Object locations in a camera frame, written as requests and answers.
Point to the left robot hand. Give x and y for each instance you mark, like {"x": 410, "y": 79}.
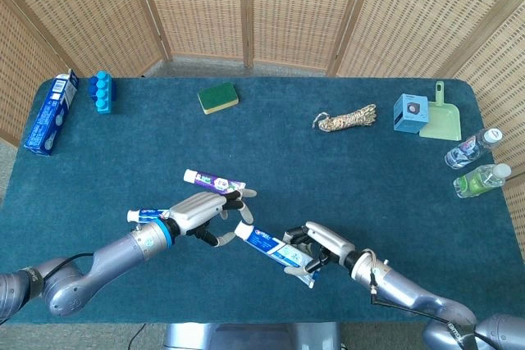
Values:
{"x": 193, "y": 210}

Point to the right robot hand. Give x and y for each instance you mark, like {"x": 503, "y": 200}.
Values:
{"x": 332, "y": 243}

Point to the blue white toothpaste tube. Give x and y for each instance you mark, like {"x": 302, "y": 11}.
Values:
{"x": 145, "y": 214}
{"x": 270, "y": 243}

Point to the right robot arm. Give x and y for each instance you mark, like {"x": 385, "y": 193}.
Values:
{"x": 410, "y": 288}

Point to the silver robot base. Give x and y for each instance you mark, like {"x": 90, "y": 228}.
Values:
{"x": 254, "y": 337}

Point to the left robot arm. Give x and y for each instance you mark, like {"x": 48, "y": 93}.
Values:
{"x": 115, "y": 255}

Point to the purple toothpaste tube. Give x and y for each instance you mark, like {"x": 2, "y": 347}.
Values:
{"x": 209, "y": 180}

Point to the white blue carton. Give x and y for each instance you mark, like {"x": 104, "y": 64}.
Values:
{"x": 49, "y": 114}

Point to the teal table cloth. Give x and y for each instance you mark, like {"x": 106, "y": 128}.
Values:
{"x": 262, "y": 141}

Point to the green yellow sponge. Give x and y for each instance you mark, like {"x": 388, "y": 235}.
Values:
{"x": 217, "y": 96}

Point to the blue toy building block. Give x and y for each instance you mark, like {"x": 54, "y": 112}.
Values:
{"x": 102, "y": 92}

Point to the light blue cardboard box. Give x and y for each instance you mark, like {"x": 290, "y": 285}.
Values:
{"x": 410, "y": 114}

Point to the green liquid plastic bottle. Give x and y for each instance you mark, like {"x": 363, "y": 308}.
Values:
{"x": 476, "y": 183}

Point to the clear water bottle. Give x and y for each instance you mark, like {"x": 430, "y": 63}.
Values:
{"x": 467, "y": 151}

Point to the light green plastic dustpan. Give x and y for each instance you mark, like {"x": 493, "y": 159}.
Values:
{"x": 445, "y": 122}

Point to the woven bamboo folding screen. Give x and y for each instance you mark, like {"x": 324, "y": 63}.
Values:
{"x": 197, "y": 5}

